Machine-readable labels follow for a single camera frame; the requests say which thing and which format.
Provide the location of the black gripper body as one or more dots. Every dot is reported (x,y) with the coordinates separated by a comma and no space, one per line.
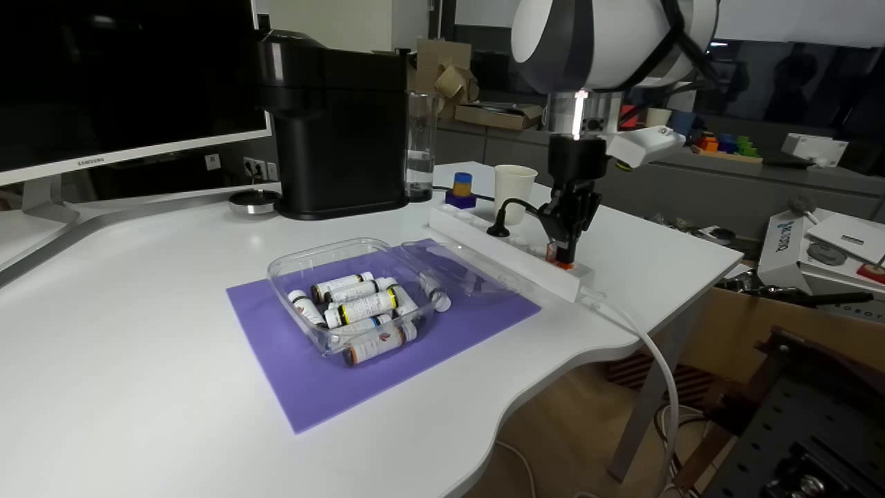
(575,169)

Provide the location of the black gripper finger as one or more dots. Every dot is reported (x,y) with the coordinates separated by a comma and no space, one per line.
(579,231)
(555,231)

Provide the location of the white power strip orange switch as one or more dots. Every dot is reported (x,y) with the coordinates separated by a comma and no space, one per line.
(497,251)

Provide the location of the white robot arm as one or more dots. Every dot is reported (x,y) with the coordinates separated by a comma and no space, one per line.
(608,43)

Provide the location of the white paper cup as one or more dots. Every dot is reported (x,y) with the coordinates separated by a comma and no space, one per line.
(515,183)

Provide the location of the blue yellow toy block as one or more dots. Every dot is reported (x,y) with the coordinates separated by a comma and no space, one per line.
(460,190)

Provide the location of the brown cardboard box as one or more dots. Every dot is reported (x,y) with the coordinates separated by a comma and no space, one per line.
(471,86)

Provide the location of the small white tube white cap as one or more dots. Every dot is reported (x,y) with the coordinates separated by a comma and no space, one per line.
(437,293)

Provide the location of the colourful toy blocks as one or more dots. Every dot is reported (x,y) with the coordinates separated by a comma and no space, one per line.
(721,145)

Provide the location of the clear water bottle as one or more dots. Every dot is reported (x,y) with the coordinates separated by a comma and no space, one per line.
(417,147)

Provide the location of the grey table leg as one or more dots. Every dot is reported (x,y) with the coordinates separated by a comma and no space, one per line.
(651,396)

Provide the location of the white tube dark cap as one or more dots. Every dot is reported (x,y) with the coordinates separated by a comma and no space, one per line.
(373,321)

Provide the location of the white tube yellow bands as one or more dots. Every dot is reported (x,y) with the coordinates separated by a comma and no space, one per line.
(363,304)

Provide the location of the white tube orange band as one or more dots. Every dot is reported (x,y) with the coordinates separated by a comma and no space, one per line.
(376,343)

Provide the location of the white tube yellow end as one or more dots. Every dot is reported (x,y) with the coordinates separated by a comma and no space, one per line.
(341,280)

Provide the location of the small white box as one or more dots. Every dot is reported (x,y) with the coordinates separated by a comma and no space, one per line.
(813,150)

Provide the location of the black coffee machine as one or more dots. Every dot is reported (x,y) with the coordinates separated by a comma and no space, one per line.
(336,127)

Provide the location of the white printed boxes stack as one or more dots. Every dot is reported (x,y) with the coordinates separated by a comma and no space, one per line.
(820,251)

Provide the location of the white tube dark band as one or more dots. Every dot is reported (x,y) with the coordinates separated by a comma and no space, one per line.
(305,307)

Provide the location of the clear plastic tray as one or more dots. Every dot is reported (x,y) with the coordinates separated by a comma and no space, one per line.
(294,273)

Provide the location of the purple paper mat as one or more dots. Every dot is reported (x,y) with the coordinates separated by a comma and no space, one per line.
(294,387)

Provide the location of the white computer monitor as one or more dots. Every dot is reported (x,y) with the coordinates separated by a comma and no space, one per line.
(112,83)

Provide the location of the black metal frame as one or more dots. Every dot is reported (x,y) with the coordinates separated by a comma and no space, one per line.
(810,425)

